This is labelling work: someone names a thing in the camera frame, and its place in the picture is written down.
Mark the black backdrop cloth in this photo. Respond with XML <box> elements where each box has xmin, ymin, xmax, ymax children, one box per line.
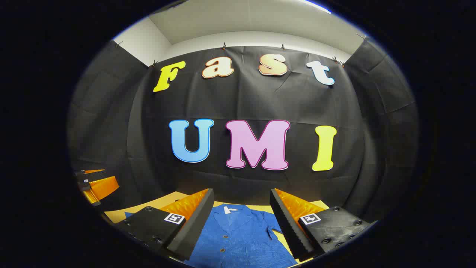
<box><xmin>67</xmin><ymin>37</ymin><xmax>421</xmax><ymax>224</ymax></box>

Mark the blue corduroy jacket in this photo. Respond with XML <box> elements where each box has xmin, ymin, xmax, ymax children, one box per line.
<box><xmin>125</xmin><ymin>203</ymin><xmax>298</xmax><ymax>268</ymax></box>

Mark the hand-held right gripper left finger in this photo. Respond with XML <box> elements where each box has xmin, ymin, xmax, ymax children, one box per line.
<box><xmin>112</xmin><ymin>188</ymin><xmax>215</xmax><ymax>262</ymax></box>

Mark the row of small cloth clips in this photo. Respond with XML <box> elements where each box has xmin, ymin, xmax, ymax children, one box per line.
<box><xmin>115</xmin><ymin>33</ymin><xmax>367</xmax><ymax>67</ymax></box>

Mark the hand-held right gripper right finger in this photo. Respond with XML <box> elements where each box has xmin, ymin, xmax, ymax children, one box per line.
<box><xmin>270</xmin><ymin>188</ymin><xmax>376</xmax><ymax>262</ymax></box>

